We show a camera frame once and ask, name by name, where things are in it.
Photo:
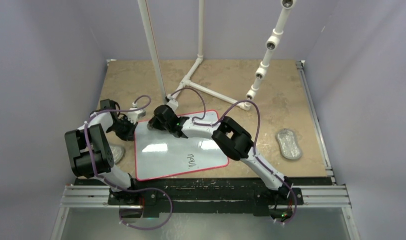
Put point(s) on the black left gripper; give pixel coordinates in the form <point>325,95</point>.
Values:
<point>129,136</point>

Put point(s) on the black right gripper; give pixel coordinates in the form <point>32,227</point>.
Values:
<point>155,124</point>

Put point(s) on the pink framed whiteboard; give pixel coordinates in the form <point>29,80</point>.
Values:
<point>159,154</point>

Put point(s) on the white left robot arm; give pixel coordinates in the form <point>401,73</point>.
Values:
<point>88,149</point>

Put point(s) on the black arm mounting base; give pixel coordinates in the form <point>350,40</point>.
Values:
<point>200,196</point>

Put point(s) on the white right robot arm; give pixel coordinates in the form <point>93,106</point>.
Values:
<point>232,139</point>

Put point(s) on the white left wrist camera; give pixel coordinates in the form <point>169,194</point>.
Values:
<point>134,114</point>

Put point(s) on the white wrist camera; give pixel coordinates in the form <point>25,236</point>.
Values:
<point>134,114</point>
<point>172,103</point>

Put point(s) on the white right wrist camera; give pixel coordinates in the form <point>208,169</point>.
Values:
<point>172,103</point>

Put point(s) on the aluminium rail frame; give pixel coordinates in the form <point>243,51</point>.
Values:
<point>283,103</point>

